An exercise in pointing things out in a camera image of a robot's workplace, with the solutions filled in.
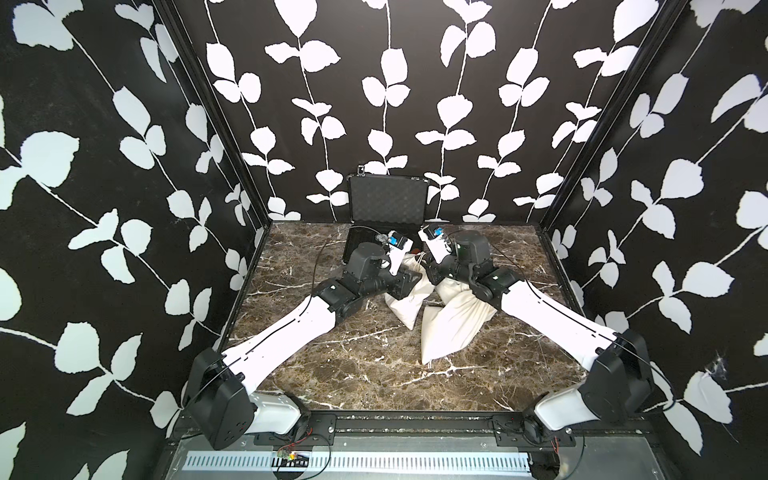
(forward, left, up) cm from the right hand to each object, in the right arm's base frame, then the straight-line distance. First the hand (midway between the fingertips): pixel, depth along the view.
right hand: (415, 251), depth 79 cm
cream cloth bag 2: (-6, +1, -19) cm, 20 cm away
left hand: (-6, 0, +1) cm, 6 cm away
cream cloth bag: (-13, -11, -17) cm, 25 cm away
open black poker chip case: (+33, +11, -13) cm, 37 cm away
